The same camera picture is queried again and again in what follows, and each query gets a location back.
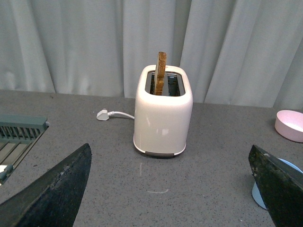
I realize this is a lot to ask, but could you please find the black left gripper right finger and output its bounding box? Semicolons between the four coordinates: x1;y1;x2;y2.
248;145;303;227

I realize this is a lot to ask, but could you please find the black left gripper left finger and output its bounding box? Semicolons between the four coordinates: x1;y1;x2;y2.
0;143;92;227

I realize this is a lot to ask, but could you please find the pink plastic bowl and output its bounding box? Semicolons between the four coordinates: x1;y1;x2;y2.
275;110;303;143

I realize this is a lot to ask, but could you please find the green dish rack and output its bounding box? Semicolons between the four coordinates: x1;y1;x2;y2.
0;114;48;185

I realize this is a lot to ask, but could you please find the white power plug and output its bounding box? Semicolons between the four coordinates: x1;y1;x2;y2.
96;109;111;121

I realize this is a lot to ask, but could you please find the cream white toaster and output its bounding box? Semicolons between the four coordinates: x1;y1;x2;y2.
133;65;193;156

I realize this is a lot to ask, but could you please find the grey pleated curtain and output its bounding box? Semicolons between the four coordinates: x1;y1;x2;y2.
0;0;303;109

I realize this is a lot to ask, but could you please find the toasted bread slice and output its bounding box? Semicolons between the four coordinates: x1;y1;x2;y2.
154;52;167;96

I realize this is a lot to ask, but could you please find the white power cable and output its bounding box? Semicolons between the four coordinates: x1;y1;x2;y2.
109;111;135;120

